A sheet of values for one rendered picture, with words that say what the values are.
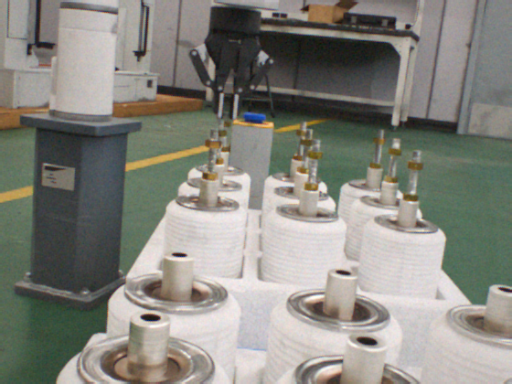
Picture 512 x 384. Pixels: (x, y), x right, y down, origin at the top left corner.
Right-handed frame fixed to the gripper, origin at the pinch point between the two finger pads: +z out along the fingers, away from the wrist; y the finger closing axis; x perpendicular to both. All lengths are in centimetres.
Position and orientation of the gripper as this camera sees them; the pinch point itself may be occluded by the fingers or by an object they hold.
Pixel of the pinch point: (227, 105)
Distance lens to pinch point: 99.9
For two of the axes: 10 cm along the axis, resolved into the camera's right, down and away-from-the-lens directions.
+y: -9.7, -0.5, -2.5
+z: -1.1, 9.7, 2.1
